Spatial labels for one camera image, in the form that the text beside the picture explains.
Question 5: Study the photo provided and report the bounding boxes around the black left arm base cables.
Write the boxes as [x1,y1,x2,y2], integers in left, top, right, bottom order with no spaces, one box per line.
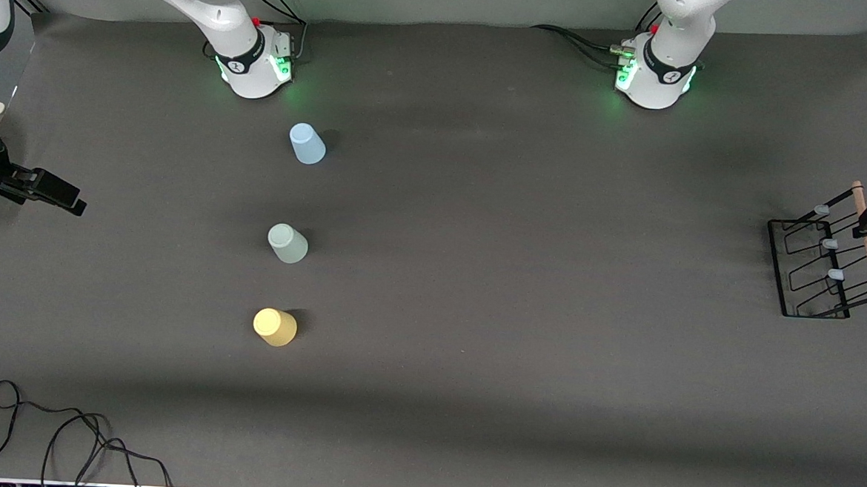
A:
[528,4,662,72]

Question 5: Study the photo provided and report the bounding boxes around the yellow plastic cup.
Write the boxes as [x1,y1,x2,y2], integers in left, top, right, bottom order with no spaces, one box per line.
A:
[251,307,299,349]

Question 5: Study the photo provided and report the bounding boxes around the black right arm base cables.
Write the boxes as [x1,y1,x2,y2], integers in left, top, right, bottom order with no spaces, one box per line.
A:
[205,0,310,64]

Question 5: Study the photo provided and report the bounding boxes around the thin black loose cable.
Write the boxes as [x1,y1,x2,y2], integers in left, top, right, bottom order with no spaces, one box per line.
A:
[0,379,178,487]

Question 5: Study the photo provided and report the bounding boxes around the light blue plastic cup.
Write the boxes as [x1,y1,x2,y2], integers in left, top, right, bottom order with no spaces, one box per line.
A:
[288,122,328,167]

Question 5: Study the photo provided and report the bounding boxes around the black arm base cables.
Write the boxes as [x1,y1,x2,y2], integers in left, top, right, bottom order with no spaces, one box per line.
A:
[205,0,310,64]
[528,4,662,72]

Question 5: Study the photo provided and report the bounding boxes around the dark grey table mat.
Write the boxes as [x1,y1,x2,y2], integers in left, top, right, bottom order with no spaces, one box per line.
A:
[0,0,867,487]

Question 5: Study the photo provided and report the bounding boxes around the pale green plastic cup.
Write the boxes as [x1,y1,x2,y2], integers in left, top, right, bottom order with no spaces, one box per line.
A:
[266,222,310,266]

